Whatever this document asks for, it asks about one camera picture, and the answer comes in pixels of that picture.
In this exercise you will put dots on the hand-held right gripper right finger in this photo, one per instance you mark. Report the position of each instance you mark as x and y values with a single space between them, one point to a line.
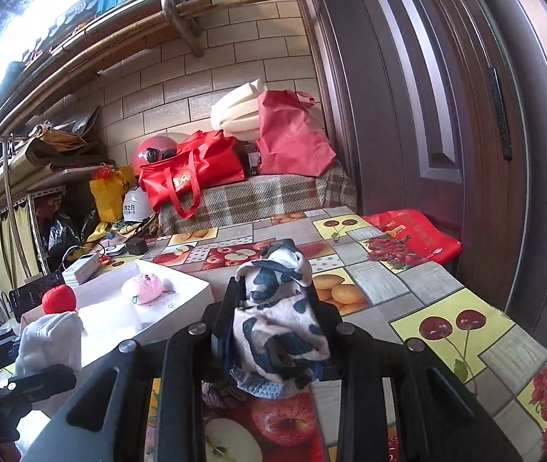
355 351

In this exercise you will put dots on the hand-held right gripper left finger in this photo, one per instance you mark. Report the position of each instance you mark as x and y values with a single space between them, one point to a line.
220 332

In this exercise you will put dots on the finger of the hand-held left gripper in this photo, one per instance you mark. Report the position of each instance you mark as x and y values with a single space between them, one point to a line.
42 382

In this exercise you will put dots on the white sock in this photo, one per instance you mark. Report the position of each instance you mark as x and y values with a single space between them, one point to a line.
49 341

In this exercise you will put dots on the white cardboard box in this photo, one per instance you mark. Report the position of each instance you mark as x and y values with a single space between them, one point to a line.
177 298

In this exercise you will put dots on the black and white patterned cloth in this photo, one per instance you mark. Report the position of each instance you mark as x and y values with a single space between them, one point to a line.
278 317

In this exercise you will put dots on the red plush ball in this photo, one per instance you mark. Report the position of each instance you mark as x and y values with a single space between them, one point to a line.
59 299

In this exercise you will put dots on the pink plush toy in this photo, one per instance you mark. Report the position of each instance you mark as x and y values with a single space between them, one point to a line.
146 288

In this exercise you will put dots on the light blue mesh cloth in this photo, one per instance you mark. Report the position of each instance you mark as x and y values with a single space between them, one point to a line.
264 387

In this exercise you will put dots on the black power adapter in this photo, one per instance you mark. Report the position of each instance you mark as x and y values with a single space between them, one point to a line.
136 246

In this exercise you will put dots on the red printed bag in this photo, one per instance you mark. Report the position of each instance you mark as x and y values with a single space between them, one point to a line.
413 236

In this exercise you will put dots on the yellow curtain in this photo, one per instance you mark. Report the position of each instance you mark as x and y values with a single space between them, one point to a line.
8 245

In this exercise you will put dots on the plaid covered bench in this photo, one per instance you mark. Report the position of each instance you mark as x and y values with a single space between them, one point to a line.
264 197

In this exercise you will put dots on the black plastic bag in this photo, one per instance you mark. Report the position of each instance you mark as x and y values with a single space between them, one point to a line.
66 236

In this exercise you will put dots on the white helmet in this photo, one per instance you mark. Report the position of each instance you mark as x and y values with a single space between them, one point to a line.
135 204

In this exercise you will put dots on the yellow bag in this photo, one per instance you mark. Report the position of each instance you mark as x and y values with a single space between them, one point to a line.
107 195

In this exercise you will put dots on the red helmet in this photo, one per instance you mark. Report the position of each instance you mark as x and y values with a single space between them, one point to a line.
155 151

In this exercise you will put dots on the red nonwoven bag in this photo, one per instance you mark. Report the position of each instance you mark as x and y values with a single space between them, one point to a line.
292 139

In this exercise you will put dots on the stack of white foam cushions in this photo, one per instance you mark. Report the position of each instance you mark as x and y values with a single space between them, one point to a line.
235 110

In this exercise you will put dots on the brown bags on shelf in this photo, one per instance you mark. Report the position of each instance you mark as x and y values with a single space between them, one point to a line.
61 147

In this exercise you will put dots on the brown panelled door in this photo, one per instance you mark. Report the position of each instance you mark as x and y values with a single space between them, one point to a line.
423 82

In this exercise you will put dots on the bundle of bamboo poles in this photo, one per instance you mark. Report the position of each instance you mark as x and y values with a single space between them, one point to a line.
134 33

